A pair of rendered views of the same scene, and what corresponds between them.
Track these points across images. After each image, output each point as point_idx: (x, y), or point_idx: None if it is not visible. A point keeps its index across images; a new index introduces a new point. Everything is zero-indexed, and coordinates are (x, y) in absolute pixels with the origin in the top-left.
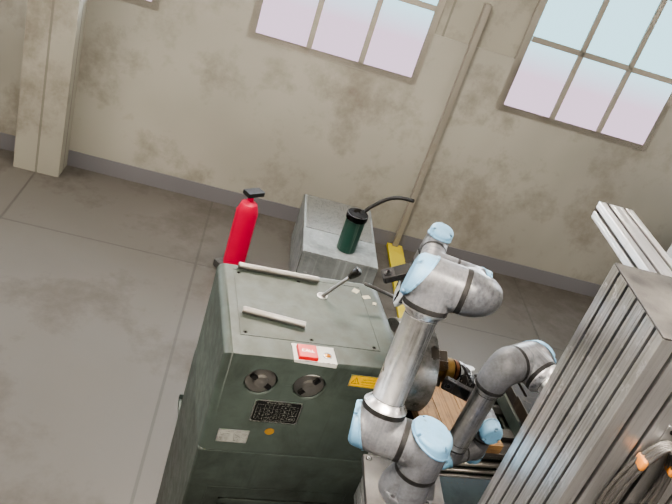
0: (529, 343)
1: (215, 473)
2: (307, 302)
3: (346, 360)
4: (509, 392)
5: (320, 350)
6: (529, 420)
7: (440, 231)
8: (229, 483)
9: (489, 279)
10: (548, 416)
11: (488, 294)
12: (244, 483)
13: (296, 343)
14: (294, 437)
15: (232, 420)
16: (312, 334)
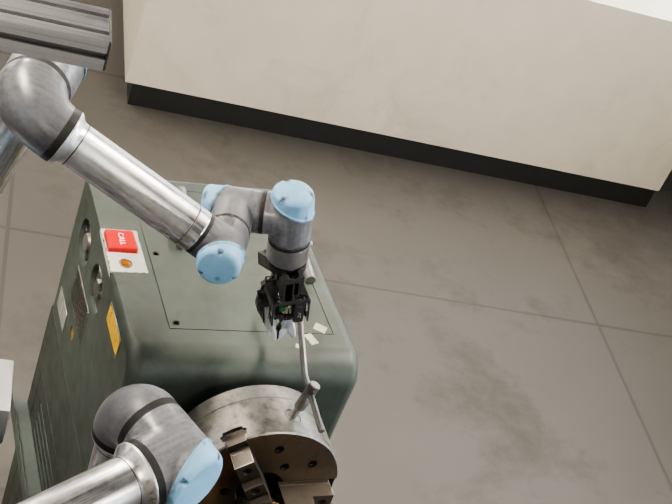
0: (190, 427)
1: (47, 358)
2: (246, 263)
3: (125, 283)
4: None
5: (134, 258)
6: None
7: (283, 186)
8: (46, 388)
9: (36, 78)
10: None
11: (8, 82)
12: (49, 401)
13: (138, 236)
14: (75, 366)
15: (66, 283)
16: (169, 256)
